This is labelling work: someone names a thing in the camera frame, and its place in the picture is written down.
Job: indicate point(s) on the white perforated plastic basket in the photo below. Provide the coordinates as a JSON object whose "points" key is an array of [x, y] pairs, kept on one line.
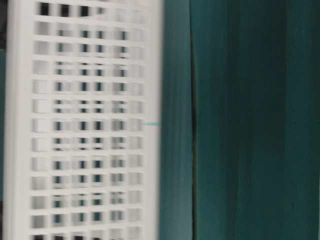
{"points": [[82, 111]]}

